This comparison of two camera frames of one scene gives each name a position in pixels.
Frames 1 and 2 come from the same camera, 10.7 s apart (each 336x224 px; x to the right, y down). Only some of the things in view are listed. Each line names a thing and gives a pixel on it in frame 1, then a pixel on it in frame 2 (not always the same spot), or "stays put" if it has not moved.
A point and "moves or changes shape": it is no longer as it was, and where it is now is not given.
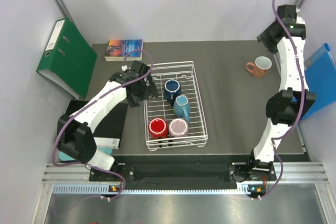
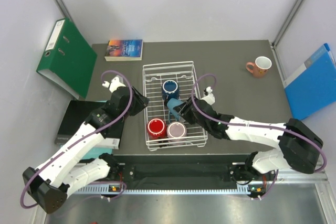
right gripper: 263,38 to 182,108
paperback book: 116,50 stays put
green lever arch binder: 68,59 stays put
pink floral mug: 260,68 stays put
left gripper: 150,92 to 141,102
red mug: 158,128 stays put
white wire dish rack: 176,118 stays put
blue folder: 320,70 stays put
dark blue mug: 172,89 moves or changes shape
